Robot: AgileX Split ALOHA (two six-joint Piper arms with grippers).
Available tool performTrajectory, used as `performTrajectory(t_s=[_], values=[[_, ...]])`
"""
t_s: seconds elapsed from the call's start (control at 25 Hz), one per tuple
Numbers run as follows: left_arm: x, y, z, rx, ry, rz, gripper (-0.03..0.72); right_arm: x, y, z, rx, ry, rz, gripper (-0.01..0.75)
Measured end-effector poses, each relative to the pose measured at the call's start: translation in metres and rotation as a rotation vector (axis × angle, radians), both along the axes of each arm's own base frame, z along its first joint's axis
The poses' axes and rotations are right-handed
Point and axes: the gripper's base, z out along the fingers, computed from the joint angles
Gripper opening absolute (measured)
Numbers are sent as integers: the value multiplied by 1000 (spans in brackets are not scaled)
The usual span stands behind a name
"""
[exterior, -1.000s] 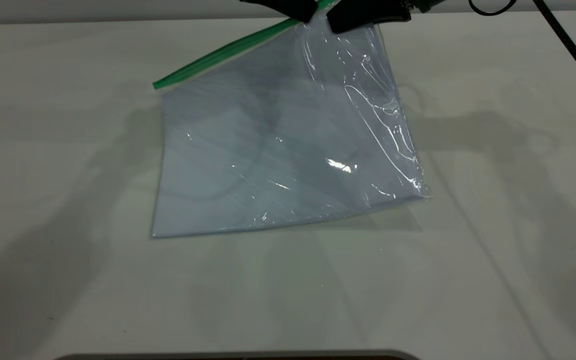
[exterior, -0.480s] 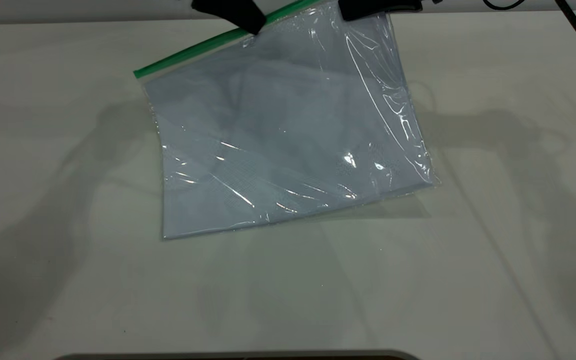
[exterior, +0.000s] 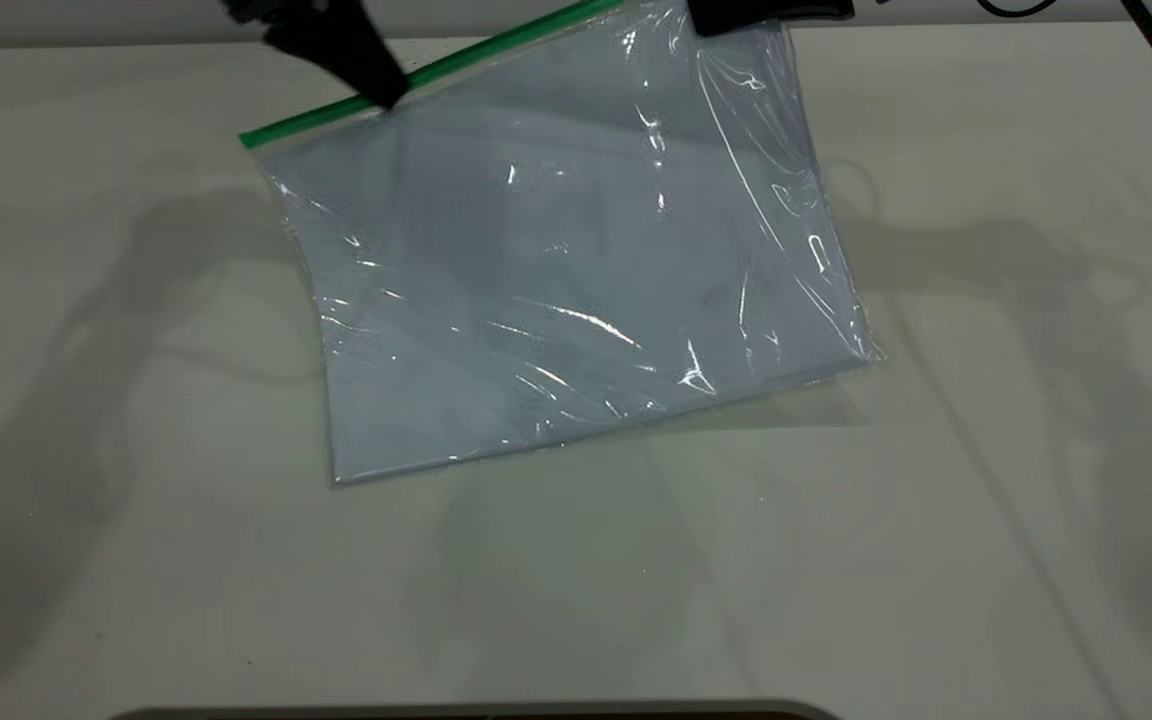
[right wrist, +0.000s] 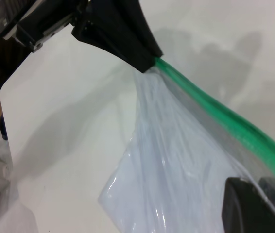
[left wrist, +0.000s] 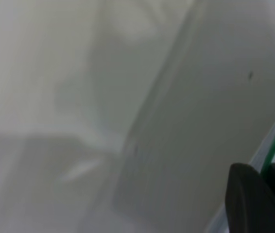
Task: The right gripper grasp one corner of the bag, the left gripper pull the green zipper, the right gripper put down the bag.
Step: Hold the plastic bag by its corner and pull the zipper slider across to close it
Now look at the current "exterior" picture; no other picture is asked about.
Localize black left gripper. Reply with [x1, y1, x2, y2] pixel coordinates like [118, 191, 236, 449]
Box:
[221, 0, 410, 110]

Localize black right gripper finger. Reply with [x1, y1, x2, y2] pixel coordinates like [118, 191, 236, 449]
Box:
[686, 0, 856, 38]

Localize clear plastic zip bag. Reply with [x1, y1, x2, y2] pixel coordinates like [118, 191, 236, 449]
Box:
[238, 0, 885, 488]

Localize white paper sheets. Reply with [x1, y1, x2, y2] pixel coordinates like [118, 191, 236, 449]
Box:
[266, 30, 875, 485]

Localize dark curved robot base edge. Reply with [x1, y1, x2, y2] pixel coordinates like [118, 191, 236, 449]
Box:
[106, 699, 843, 720]

